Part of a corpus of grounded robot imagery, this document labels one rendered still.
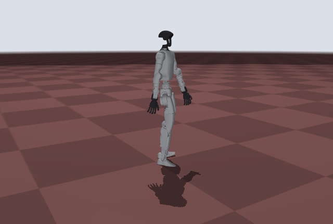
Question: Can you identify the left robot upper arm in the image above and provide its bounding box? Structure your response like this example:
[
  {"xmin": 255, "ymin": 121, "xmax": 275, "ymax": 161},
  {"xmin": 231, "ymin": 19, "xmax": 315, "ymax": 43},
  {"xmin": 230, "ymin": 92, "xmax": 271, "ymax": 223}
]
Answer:
[{"xmin": 172, "ymin": 51, "xmax": 182, "ymax": 76}]

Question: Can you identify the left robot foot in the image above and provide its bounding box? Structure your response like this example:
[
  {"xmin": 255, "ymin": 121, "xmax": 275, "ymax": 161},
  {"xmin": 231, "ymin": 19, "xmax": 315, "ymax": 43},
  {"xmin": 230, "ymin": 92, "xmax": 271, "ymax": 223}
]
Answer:
[{"xmin": 157, "ymin": 152, "xmax": 175, "ymax": 158}]

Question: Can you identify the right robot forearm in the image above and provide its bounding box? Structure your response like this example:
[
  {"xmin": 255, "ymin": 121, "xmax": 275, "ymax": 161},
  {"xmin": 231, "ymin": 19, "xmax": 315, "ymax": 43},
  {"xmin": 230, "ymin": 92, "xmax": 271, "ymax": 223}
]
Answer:
[{"xmin": 152, "ymin": 73, "xmax": 160, "ymax": 99}]

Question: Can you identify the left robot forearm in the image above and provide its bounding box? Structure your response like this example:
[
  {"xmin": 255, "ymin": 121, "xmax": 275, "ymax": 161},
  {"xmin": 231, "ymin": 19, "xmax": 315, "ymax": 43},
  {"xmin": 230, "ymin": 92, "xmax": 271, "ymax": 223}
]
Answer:
[{"xmin": 176, "ymin": 73, "xmax": 185, "ymax": 92}]

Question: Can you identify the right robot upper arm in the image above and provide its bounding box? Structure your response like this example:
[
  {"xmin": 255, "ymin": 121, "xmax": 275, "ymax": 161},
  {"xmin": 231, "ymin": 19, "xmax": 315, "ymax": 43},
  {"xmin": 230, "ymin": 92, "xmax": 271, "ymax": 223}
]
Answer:
[{"xmin": 153, "ymin": 52, "xmax": 165, "ymax": 80}]

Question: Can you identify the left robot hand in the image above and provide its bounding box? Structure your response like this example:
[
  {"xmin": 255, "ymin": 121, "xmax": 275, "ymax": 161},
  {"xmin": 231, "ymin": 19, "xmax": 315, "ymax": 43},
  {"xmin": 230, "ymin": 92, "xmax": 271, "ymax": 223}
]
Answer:
[{"xmin": 182, "ymin": 87, "xmax": 192, "ymax": 105}]

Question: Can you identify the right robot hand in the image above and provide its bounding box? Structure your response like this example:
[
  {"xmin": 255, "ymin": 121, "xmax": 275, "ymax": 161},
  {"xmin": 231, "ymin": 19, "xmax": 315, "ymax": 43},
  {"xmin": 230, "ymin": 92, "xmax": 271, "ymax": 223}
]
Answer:
[{"xmin": 147, "ymin": 94, "xmax": 159, "ymax": 114}]

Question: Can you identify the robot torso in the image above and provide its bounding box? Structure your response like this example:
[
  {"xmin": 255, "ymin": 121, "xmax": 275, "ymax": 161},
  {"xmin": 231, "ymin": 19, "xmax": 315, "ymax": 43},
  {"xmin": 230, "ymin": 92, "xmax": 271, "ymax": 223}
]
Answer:
[{"xmin": 158, "ymin": 48, "xmax": 174, "ymax": 97}]

